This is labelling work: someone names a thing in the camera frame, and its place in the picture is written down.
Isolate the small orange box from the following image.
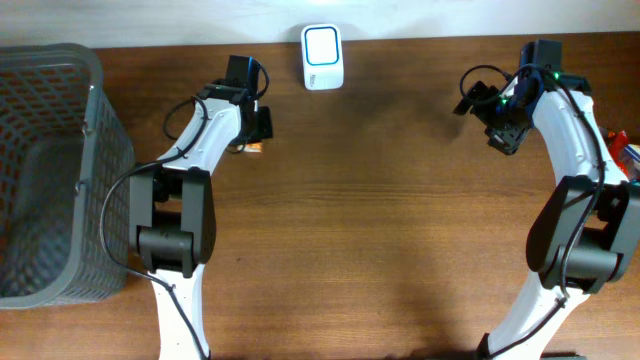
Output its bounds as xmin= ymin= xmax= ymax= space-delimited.
xmin=244 ymin=142 xmax=263 ymax=153

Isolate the red snack bag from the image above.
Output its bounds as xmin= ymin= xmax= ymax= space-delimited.
xmin=601 ymin=128 xmax=639 ymax=182

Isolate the cream blue chips bag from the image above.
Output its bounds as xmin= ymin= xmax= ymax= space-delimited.
xmin=624 ymin=144 xmax=640 ymax=169

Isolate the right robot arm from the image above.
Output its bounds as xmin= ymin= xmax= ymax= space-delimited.
xmin=453 ymin=39 xmax=639 ymax=359

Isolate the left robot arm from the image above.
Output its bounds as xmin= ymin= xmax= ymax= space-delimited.
xmin=128 ymin=55 xmax=273 ymax=359

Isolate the white barcode scanner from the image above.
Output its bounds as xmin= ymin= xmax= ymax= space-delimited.
xmin=300 ymin=24 xmax=344 ymax=91

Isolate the grey plastic mesh basket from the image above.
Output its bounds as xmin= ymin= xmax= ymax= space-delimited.
xmin=1 ymin=43 xmax=134 ymax=310

